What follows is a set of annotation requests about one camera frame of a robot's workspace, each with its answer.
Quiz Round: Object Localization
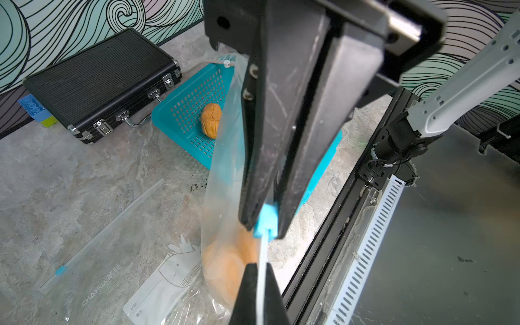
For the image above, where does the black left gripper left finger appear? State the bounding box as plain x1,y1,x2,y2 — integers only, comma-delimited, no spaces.
228,264,258,325

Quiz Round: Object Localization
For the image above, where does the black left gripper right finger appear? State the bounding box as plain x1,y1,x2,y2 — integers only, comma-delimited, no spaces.
263,263,290,325

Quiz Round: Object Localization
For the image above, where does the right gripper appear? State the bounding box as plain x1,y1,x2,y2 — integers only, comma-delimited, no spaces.
203,1,447,239

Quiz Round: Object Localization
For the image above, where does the potato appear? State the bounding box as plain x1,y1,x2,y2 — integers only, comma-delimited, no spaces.
200,103,222,139
202,238,259,308

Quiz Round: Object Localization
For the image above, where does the clear blue-zipper bag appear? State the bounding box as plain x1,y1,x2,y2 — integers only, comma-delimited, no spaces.
41,180,229,324
198,52,281,314

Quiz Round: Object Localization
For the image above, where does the clear pink-zipper bag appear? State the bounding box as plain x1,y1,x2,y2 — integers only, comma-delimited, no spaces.
193,51,247,71

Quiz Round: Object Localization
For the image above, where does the teal plastic basket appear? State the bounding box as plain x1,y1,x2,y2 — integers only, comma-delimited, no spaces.
152,62,344,212

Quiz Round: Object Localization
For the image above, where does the black aluminium case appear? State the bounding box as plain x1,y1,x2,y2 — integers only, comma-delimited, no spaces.
23,28,182,144

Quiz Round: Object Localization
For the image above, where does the blue small object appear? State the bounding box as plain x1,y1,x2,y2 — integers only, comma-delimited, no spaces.
18,94,58,128

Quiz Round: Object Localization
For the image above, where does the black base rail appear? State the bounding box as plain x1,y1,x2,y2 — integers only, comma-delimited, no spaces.
282,87,416,324

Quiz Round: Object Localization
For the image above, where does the white slotted cable duct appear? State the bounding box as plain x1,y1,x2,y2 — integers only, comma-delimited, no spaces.
324,175,405,324

